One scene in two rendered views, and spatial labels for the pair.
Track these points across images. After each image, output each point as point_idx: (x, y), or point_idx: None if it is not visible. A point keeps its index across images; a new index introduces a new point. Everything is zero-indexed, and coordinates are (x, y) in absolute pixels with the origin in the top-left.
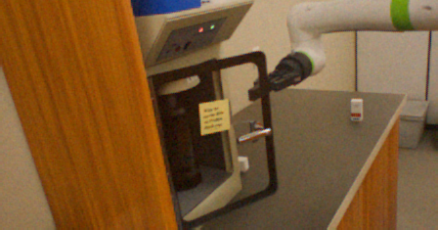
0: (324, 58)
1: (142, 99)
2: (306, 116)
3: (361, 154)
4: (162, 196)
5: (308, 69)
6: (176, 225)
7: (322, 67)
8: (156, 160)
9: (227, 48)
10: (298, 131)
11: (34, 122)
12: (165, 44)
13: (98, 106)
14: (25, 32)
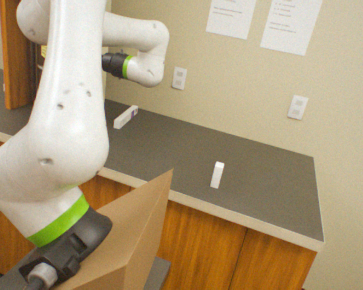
0: (141, 72)
1: (1, 10)
2: (221, 161)
3: (130, 171)
4: (4, 58)
5: (115, 67)
6: (8, 78)
7: (139, 79)
8: (3, 41)
9: (251, 75)
10: (183, 153)
11: None
12: None
13: None
14: None
